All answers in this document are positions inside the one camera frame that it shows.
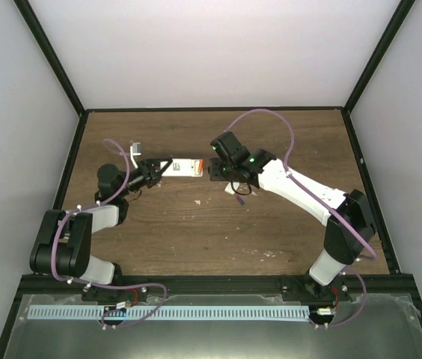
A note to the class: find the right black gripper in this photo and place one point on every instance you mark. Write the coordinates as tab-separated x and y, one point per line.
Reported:
215	173

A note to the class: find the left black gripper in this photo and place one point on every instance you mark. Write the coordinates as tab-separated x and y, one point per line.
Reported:
150	175

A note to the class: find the white battery cover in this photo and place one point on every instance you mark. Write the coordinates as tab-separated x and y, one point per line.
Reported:
231	187

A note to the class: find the white remote control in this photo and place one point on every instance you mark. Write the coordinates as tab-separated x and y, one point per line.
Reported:
184	168

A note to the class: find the orange AAA battery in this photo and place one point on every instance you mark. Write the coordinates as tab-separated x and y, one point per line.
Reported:
201	165

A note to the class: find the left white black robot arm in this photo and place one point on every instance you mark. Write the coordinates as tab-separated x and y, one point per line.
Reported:
62	247

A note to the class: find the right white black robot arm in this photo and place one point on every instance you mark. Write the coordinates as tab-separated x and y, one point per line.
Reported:
347	217

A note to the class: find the purple AAA battery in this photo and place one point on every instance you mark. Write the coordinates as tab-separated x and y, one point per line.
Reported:
240	200

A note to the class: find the grey metal front plate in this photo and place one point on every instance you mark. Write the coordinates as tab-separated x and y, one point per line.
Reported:
378	326

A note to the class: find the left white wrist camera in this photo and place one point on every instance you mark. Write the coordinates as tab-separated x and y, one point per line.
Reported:
134	152

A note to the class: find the black aluminium frame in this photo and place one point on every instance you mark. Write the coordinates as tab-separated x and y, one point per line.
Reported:
392	283

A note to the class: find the light blue slotted cable duct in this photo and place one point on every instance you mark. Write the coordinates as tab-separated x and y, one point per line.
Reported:
170	313

